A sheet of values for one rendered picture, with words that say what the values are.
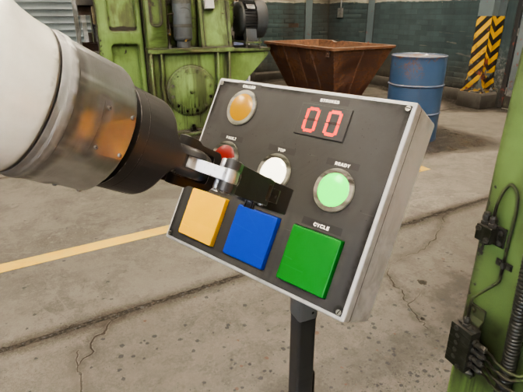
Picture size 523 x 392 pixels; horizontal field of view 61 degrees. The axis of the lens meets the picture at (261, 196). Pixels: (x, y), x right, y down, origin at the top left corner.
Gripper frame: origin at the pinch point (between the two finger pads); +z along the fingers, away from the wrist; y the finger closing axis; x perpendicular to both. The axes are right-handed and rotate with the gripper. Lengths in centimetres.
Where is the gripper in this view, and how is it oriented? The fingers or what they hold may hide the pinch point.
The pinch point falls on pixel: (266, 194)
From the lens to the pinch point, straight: 46.5
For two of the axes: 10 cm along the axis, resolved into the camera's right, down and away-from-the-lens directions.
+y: 7.6, 2.5, -6.0
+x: 3.3, -9.4, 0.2
